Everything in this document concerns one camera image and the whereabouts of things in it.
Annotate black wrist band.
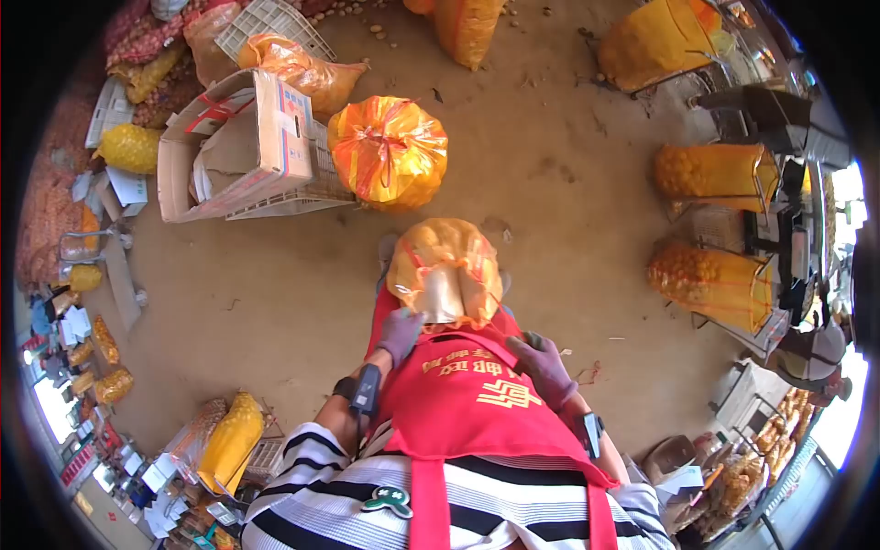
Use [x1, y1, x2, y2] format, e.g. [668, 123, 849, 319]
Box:
[574, 411, 606, 460]
[332, 363, 383, 417]

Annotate cluttered packing table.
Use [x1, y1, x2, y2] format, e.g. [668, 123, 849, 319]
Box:
[21, 289, 242, 550]

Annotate person's left hand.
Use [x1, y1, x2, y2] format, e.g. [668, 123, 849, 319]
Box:
[374, 307, 427, 370]

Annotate person's right hand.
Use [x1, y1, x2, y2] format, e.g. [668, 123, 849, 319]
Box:
[505, 332, 580, 413]

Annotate clear mesh potato bag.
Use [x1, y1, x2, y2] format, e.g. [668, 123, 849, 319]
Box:
[168, 397, 228, 485]

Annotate cluttered goods stand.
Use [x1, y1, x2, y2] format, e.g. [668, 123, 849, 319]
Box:
[643, 385, 826, 544]

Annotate tan translucent sack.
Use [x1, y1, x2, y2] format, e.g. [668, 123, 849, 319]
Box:
[182, 3, 242, 87]

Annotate orange mesh potato sack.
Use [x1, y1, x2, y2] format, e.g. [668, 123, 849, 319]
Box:
[433, 0, 508, 72]

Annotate shiny metal filling funnel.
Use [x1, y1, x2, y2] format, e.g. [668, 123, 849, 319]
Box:
[419, 264, 472, 325]

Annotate large yellow sack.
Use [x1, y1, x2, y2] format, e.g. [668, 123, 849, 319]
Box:
[597, 0, 723, 94]

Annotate crumpled orange plastic bag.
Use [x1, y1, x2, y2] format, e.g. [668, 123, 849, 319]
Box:
[237, 33, 371, 118]

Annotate yellow mesh potato bag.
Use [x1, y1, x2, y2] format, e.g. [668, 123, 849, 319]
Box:
[93, 124, 165, 175]

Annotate yellow plastic sack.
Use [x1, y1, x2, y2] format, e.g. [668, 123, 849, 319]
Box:
[197, 392, 265, 497]

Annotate person's right fingers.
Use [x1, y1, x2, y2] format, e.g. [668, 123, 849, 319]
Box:
[505, 332, 552, 365]

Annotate white plastic crate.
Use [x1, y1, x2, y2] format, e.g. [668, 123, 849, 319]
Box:
[214, 0, 338, 64]
[84, 76, 135, 149]
[225, 120, 358, 222]

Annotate torn cardboard box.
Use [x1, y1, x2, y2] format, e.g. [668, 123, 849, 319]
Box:
[157, 67, 316, 224]

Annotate person's left fingers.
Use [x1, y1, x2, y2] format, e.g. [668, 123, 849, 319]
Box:
[392, 307, 427, 336]

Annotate dark metal sorting machine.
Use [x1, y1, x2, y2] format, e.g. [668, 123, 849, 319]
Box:
[691, 82, 853, 331]

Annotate person's body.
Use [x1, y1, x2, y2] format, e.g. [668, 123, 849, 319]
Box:
[241, 285, 678, 550]

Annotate scattered loose potatoes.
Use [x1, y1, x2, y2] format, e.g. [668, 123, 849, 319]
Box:
[309, 0, 400, 49]

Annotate orange mesh potato bag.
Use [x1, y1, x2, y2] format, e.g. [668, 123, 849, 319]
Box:
[385, 218, 504, 332]

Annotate long yellow mesh bag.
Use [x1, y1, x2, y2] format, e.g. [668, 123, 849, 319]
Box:
[106, 41, 188, 104]

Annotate pile of red mesh sacks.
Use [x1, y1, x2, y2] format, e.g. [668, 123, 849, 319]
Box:
[14, 89, 104, 290]

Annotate tied orange potato bag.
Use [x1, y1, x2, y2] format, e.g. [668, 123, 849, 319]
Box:
[327, 95, 449, 213]

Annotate yellow mesh bag on stand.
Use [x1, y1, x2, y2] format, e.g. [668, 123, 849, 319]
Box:
[646, 241, 774, 336]
[653, 143, 781, 214]

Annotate small yellow potato bag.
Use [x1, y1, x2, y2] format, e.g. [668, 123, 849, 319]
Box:
[67, 264, 103, 292]
[91, 315, 121, 365]
[95, 368, 135, 405]

